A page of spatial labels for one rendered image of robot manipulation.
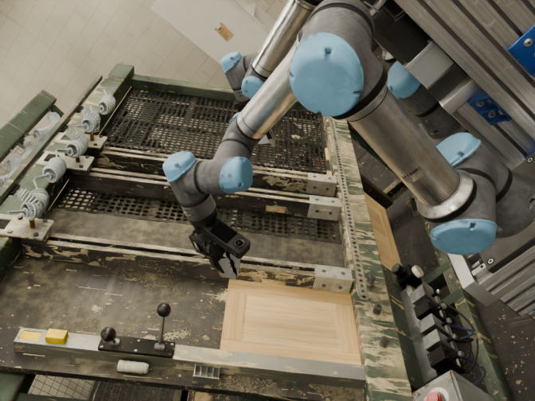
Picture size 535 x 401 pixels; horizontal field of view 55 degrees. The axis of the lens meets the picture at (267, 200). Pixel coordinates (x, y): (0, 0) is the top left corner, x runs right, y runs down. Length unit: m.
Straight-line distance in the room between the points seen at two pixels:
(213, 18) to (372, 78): 4.56
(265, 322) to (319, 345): 0.18
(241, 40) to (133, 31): 2.03
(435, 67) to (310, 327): 0.84
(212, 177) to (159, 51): 5.95
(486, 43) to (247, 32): 4.27
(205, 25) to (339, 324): 4.12
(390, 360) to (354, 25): 1.01
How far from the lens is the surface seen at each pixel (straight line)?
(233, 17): 5.33
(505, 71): 1.26
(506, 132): 1.39
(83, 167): 2.11
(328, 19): 0.86
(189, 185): 1.14
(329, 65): 0.79
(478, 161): 1.12
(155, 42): 6.99
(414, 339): 1.71
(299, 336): 1.60
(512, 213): 1.20
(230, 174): 1.08
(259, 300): 1.68
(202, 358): 1.47
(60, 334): 1.53
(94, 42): 7.20
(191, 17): 5.37
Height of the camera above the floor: 1.86
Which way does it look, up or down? 20 degrees down
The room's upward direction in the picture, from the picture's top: 54 degrees counter-clockwise
